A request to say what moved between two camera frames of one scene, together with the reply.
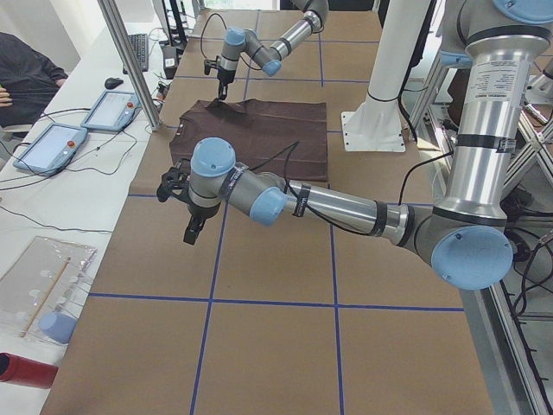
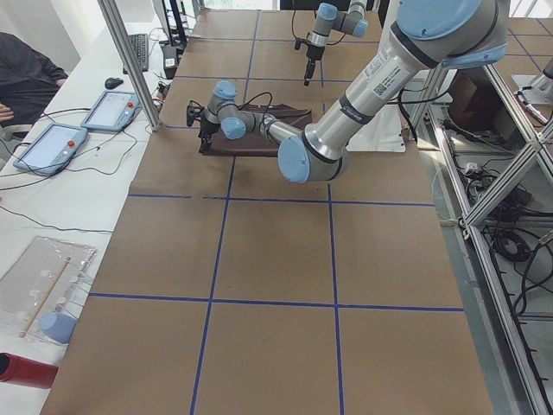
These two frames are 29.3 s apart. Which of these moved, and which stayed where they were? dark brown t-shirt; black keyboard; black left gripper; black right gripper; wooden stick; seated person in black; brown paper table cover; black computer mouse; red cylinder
Moved: dark brown t-shirt; black left gripper; black right gripper
Stayed: seated person in black; red cylinder; brown paper table cover; black keyboard; wooden stick; black computer mouse
